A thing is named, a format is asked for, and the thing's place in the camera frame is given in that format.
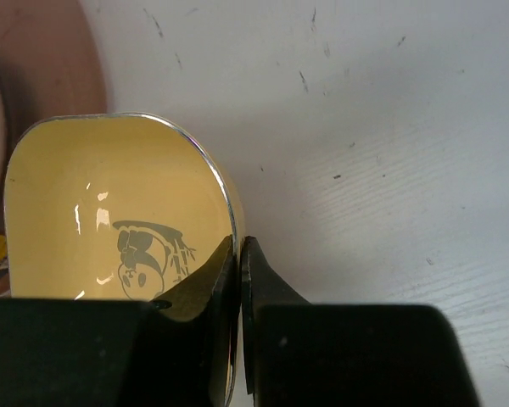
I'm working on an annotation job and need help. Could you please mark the yellow square dish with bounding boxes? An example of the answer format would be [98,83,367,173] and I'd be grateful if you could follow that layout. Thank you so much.
[4,114,241,406]

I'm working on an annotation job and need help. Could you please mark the pink translucent plastic bin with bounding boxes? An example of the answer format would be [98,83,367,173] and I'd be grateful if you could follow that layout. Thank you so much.
[0,0,111,300]

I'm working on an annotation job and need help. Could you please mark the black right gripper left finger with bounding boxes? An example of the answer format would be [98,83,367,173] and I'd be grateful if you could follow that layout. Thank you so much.
[0,237,236,406]

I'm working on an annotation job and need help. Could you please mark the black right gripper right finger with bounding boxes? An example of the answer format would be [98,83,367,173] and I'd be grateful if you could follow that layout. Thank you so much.
[240,237,479,406]

